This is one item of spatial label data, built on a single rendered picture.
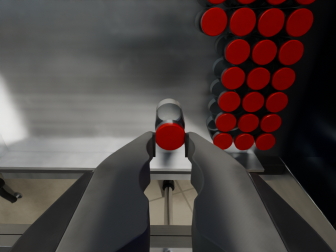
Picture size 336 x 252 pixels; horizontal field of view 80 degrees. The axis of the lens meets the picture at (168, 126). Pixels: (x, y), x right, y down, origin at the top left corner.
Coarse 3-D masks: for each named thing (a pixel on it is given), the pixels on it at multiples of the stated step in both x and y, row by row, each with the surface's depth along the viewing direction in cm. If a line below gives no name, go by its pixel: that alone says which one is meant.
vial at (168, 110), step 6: (162, 102) 16; (168, 102) 16; (174, 102) 16; (156, 108) 17; (162, 108) 15; (168, 108) 15; (174, 108) 15; (180, 108) 16; (156, 114) 15; (162, 114) 14; (168, 114) 14; (174, 114) 14; (180, 114) 15; (156, 120) 14; (162, 120) 14; (168, 120) 13; (174, 120) 13; (180, 120) 14; (156, 126) 14
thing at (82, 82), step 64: (0, 0) 19; (64, 0) 19; (128, 0) 19; (192, 0) 19; (0, 64) 22; (64, 64) 22; (128, 64) 22; (192, 64) 22; (0, 128) 26; (64, 128) 26; (128, 128) 26; (192, 128) 26
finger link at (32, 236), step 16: (80, 176) 9; (64, 192) 8; (80, 192) 8; (48, 208) 7; (64, 208) 7; (32, 224) 7; (48, 224) 7; (64, 224) 7; (32, 240) 6; (48, 240) 6
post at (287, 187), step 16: (288, 160) 27; (304, 160) 27; (320, 160) 27; (272, 176) 30; (288, 176) 26; (304, 176) 25; (320, 176) 25; (288, 192) 26; (304, 192) 23; (320, 192) 22; (304, 208) 23; (320, 208) 21; (320, 224) 20
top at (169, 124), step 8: (160, 128) 13; (168, 128) 13; (176, 128) 13; (160, 136) 13; (168, 136) 13; (176, 136) 13; (184, 136) 13; (160, 144) 14; (168, 144) 14; (176, 144) 14
